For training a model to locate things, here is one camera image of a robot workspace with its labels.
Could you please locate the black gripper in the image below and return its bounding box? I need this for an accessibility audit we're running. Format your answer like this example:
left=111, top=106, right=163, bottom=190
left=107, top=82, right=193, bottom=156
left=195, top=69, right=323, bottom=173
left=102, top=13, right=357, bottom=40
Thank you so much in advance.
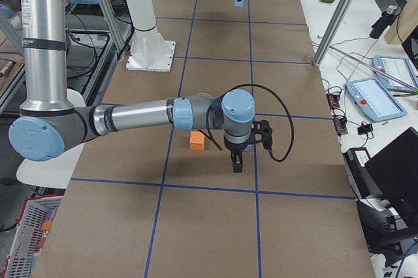
left=226, top=143, right=246, bottom=173

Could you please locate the blue foam block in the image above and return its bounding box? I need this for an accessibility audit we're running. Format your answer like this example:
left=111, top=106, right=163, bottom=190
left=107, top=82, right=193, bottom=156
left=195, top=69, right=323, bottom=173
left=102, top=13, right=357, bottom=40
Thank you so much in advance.
left=234, top=0, right=245, bottom=7

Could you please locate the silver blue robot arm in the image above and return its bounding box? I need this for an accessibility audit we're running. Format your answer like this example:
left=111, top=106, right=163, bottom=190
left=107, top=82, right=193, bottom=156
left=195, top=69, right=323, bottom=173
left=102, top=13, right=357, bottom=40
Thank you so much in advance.
left=8, top=0, right=255, bottom=172

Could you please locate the orange foam block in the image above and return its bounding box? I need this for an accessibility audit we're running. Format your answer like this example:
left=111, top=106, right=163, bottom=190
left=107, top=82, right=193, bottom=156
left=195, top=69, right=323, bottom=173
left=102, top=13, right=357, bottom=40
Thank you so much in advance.
left=189, top=131, right=205, bottom=151

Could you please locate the small orange block in basket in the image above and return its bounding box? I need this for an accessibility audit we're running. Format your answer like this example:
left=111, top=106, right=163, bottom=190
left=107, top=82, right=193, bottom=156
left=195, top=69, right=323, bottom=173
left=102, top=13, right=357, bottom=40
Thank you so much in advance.
left=41, top=219, right=52, bottom=232

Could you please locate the brown paper table cover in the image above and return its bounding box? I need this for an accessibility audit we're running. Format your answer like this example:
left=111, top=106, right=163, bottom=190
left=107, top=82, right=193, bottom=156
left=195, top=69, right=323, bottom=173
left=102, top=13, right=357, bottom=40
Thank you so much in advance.
left=31, top=0, right=376, bottom=278

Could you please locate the orange circuit board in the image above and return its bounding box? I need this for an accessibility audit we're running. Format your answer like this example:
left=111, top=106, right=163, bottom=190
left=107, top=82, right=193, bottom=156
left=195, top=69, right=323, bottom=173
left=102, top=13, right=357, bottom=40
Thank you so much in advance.
left=326, top=93, right=348, bottom=136

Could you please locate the black box device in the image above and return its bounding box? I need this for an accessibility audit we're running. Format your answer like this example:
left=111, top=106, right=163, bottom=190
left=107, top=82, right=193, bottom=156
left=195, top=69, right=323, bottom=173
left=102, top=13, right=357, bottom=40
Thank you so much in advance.
left=343, top=147, right=380, bottom=198

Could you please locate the near teach pendant tablet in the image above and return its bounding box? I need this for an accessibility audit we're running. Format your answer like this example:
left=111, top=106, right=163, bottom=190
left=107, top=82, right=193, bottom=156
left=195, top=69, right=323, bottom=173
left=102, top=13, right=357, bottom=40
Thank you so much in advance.
left=346, top=78, right=407, bottom=122

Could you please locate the teach pendant tablet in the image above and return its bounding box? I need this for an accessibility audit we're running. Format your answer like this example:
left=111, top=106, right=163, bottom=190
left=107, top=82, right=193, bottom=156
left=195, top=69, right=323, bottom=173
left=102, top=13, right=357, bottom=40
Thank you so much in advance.
left=372, top=55, right=417, bottom=92
left=346, top=78, right=407, bottom=122

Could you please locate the white plastic chair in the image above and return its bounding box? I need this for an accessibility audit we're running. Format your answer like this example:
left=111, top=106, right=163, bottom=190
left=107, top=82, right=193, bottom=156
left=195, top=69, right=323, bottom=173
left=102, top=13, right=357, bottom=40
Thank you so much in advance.
left=16, top=88, right=88, bottom=191

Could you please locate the far teach pendant tablet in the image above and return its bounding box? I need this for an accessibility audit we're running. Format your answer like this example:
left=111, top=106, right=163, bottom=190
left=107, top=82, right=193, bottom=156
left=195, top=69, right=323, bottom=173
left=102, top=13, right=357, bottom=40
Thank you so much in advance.
left=372, top=55, right=417, bottom=92

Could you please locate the grey perforated basket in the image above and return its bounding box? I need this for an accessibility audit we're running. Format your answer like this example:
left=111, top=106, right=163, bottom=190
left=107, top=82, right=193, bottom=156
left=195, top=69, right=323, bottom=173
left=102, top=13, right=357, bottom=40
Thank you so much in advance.
left=1, top=195, right=63, bottom=277

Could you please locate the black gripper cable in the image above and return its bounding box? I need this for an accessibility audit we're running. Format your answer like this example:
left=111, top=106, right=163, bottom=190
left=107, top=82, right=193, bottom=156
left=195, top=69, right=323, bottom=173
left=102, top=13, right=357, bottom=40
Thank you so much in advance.
left=205, top=84, right=297, bottom=163

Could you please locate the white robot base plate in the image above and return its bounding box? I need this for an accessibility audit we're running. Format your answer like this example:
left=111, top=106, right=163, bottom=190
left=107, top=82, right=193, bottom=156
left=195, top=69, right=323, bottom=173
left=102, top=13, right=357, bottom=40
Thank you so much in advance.
left=126, top=39, right=176, bottom=72

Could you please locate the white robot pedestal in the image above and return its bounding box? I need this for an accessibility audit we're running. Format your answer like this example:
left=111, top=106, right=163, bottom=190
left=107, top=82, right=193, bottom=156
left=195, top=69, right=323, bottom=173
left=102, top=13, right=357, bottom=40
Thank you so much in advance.
left=126, top=0, right=164, bottom=55

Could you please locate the aluminium frame post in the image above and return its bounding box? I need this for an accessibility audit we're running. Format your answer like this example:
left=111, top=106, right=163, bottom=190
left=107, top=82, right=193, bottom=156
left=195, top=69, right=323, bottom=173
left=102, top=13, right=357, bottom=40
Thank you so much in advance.
left=313, top=0, right=352, bottom=67

